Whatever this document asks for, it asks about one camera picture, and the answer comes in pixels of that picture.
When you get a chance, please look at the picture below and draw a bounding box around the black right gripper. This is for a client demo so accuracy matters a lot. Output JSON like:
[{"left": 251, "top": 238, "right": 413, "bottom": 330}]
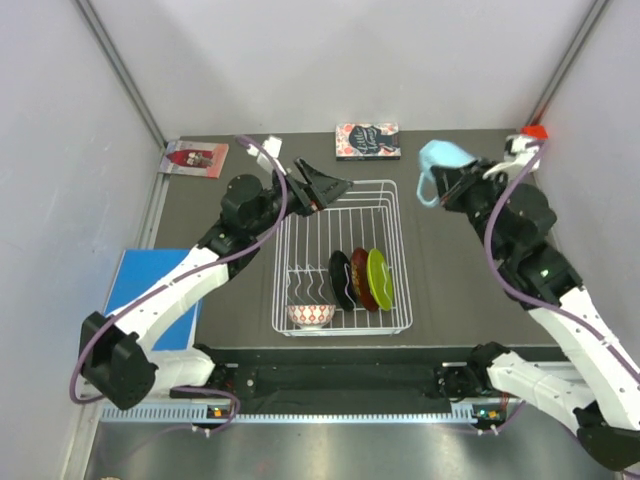
[{"left": 432, "top": 156, "right": 510, "bottom": 259}]

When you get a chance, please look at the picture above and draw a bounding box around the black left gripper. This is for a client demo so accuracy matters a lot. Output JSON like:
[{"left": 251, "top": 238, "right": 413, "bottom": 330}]
[{"left": 248, "top": 158, "right": 354, "bottom": 239}]

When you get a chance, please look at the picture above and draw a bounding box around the light blue mug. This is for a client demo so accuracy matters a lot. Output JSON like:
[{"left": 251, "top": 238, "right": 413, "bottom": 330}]
[{"left": 416, "top": 140, "right": 476, "bottom": 208}]

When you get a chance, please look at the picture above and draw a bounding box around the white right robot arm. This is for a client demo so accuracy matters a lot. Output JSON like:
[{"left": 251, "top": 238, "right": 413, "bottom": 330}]
[{"left": 420, "top": 159, "right": 639, "bottom": 472}]

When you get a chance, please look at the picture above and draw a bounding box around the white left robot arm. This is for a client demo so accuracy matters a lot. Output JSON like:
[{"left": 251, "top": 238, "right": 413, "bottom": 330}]
[{"left": 72, "top": 158, "right": 354, "bottom": 410}]

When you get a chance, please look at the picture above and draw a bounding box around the floral Little Women book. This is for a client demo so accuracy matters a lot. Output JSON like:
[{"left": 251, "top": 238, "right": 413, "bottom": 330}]
[{"left": 335, "top": 122, "right": 401, "bottom": 161}]

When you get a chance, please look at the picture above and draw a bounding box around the dark red plate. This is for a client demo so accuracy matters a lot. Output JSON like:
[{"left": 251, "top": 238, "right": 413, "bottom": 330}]
[{"left": 350, "top": 247, "right": 379, "bottom": 312}]

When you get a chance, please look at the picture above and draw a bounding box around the red cube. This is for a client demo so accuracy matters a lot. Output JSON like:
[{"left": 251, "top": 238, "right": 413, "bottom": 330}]
[{"left": 520, "top": 125, "right": 548, "bottom": 140}]

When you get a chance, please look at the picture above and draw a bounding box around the lime green plate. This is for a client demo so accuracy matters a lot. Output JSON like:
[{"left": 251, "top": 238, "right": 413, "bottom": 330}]
[{"left": 367, "top": 249, "right": 394, "bottom": 311}]

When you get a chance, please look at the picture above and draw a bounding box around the pink cover book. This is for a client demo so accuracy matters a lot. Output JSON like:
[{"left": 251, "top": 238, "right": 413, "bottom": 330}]
[{"left": 159, "top": 140, "right": 229, "bottom": 179}]

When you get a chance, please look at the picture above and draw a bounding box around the red patterned white bowl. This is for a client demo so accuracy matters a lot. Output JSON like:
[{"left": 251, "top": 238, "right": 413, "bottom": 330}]
[{"left": 287, "top": 304, "right": 336, "bottom": 329}]

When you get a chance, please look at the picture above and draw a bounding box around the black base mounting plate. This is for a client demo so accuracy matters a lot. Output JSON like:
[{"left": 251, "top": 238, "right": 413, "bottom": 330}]
[{"left": 203, "top": 345, "right": 493, "bottom": 401}]

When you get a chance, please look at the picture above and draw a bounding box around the blue foam pad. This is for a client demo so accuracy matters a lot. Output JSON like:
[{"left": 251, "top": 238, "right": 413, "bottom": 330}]
[{"left": 104, "top": 249, "right": 203, "bottom": 351}]

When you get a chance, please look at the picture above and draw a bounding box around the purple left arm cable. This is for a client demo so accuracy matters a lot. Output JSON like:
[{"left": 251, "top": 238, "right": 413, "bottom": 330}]
[{"left": 68, "top": 134, "right": 289, "bottom": 435}]

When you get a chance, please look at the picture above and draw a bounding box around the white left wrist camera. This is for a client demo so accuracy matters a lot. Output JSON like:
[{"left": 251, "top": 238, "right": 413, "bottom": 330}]
[{"left": 247, "top": 135, "right": 283, "bottom": 173}]

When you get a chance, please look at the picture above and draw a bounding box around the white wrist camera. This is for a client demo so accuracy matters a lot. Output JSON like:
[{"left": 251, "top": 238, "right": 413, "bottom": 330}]
[
  {"left": 247, "top": 135, "right": 283, "bottom": 173},
  {"left": 482, "top": 134, "right": 545, "bottom": 181}
]

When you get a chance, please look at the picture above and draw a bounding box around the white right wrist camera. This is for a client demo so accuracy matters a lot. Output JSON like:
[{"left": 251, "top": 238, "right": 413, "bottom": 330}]
[{"left": 482, "top": 134, "right": 545, "bottom": 181}]

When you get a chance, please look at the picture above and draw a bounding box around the white wire dish rack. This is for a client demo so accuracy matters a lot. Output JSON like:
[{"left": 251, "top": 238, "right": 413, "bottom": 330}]
[{"left": 272, "top": 180, "right": 413, "bottom": 336}]

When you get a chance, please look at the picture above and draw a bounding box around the grey slotted cable duct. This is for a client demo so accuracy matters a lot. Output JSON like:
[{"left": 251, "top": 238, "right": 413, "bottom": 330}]
[{"left": 100, "top": 403, "right": 501, "bottom": 424}]

